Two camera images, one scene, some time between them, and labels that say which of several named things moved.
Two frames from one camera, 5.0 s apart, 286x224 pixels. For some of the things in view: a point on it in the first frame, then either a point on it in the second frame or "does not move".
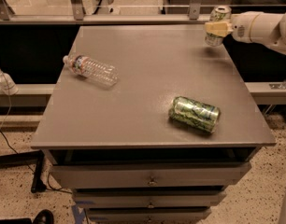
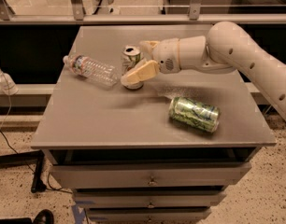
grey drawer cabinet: (116, 147) does not move
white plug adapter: (6, 82) does not move
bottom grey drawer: (151, 215) does not move
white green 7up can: (219, 14) -> (130, 56)
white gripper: (241, 27) -> (165, 56)
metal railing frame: (76, 14) does not move
